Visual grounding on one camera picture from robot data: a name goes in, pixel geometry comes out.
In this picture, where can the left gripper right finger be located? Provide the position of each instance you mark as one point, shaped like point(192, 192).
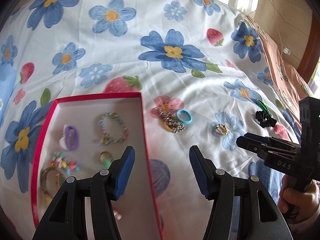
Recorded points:
point(218, 186)

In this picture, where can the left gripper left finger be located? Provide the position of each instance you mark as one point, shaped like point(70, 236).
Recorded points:
point(106, 186)

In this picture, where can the person's right hand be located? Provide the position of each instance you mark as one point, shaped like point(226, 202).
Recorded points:
point(307, 202)

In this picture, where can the green hair tie bow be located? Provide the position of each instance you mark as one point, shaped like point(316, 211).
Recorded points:
point(106, 160)

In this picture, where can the red shallow tray box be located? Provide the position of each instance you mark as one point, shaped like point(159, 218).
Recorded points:
point(77, 131)

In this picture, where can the black scrunchie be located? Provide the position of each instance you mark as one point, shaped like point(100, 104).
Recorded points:
point(264, 119)

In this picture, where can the pink patterned blanket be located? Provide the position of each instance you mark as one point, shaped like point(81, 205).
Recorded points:
point(289, 85)

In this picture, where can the light blue pillow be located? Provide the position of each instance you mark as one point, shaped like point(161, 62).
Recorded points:
point(7, 83)

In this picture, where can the white floral bed sheet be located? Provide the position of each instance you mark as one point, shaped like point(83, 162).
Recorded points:
point(198, 64)

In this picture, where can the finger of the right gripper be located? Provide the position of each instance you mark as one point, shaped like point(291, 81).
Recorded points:
point(252, 146)
point(250, 138)

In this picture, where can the gold wrist watch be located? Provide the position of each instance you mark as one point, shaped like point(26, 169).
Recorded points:
point(51, 180)

